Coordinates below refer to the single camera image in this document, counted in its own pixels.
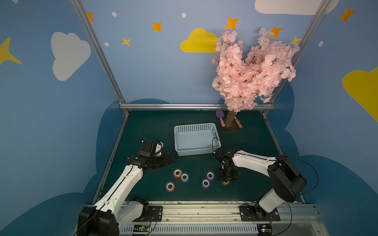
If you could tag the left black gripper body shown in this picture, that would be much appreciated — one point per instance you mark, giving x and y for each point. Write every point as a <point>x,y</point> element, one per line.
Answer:
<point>164,159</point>

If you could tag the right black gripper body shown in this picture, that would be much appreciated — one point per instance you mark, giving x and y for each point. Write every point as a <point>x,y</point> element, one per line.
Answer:
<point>226,174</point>

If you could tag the red tape roll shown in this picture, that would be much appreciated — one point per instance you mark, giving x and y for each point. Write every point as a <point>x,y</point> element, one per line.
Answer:
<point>170,186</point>
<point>177,173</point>

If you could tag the purple tape roll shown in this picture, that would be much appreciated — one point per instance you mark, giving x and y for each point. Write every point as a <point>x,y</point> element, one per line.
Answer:
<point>205,183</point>
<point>210,176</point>

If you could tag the light blue plastic storage basket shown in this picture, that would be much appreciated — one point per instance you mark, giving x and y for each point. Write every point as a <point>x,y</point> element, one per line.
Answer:
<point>193,139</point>

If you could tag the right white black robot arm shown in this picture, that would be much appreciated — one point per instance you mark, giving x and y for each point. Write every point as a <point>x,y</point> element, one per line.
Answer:
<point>286,179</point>

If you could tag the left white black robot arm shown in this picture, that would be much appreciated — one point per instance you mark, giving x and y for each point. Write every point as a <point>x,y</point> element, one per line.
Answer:
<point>107,217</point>

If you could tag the blue tape roll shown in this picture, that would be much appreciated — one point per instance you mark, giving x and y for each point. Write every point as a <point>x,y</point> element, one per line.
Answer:
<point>184,177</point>

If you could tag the purple pink toy shovel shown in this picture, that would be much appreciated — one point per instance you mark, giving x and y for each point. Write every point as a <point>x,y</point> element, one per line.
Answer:
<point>220,115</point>

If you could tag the right green circuit board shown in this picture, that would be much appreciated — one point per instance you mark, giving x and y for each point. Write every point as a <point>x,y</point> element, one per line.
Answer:
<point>264,230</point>

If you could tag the green circuit board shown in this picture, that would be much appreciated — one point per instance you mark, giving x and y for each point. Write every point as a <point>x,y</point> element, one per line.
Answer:
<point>141,229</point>
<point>264,230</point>

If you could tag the left green circuit board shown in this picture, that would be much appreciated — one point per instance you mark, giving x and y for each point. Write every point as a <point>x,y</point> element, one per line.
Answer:
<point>141,229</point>

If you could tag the pink cherry blossom tree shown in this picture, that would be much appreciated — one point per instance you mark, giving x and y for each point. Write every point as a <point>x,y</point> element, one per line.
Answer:
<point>240,80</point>

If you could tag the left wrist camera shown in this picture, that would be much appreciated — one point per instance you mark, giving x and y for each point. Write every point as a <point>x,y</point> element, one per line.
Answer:
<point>158,148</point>

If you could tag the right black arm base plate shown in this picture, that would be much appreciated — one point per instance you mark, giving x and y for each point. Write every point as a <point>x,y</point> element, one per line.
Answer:
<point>250,213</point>

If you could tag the dark tree base plate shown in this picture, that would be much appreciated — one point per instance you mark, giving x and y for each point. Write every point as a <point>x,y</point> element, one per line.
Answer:
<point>233,128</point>

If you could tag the wooden handle toy tool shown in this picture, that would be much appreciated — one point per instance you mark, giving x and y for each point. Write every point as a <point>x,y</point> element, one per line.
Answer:
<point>238,123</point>

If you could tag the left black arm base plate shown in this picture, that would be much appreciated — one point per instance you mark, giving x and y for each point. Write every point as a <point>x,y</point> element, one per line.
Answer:
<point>151,213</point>

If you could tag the aluminium rail front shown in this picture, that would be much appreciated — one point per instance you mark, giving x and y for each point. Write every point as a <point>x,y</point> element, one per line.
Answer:
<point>223,219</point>

